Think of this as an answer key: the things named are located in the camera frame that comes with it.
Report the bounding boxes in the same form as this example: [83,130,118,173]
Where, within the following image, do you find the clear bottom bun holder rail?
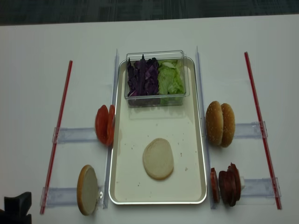
[39,185,105,207]

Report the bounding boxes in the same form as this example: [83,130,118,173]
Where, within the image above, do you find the bun slice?
[77,165,98,216]
[142,138,174,180]

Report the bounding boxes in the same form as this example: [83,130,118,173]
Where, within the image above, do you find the tomato slice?
[106,105,115,146]
[95,105,108,144]

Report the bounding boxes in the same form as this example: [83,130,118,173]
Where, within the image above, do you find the clear meat holder rail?
[241,178,281,198]

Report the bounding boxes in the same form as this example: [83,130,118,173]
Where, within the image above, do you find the metal baking tray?
[109,58,207,205]

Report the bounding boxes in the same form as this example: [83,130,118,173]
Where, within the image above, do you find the right sesame top bun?
[221,103,235,147]

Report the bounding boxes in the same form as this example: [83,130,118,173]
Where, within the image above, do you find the clear right long rail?
[195,46,216,210]

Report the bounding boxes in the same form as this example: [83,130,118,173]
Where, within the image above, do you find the dark meat patty stack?
[218,163,241,207]

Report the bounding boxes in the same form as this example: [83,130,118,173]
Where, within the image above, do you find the right tomato slice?
[106,105,115,146]

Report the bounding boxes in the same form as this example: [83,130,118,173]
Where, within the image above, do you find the red sausage slice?
[210,168,220,203]

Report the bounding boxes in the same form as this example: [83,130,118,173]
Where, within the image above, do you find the clear top bun holder rail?
[234,121,268,139]

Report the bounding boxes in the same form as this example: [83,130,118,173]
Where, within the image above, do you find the left red straw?
[40,60,73,215]

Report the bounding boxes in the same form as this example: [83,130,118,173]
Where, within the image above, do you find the left sesame top bun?
[205,101,224,146]

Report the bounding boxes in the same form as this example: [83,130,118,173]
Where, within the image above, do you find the clear tomato holder rail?
[52,127,98,144]

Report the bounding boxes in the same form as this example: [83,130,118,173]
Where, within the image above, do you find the right red straw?
[244,52,282,210]

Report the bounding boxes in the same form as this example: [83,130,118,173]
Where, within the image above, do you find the shredded purple cabbage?
[127,55,159,97]

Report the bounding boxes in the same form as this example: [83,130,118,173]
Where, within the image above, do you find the clear bun holder rail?
[39,185,105,207]
[234,121,268,139]

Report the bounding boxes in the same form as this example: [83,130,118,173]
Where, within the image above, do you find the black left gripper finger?
[0,192,32,224]

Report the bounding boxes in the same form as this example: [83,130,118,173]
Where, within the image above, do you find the white cheese block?
[240,176,245,190]

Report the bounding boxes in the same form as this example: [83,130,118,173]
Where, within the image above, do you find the red straw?
[40,60,73,215]
[244,52,282,210]

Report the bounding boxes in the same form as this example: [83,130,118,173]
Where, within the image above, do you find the left tomato slice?
[95,105,108,144]

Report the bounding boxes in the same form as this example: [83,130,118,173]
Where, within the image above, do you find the clear plastic salad container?
[124,50,190,107]

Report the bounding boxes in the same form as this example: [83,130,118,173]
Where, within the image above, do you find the sesame bun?
[205,101,224,146]
[221,103,235,147]

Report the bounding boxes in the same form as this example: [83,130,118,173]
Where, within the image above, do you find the green lettuce leaves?
[158,60,185,105]

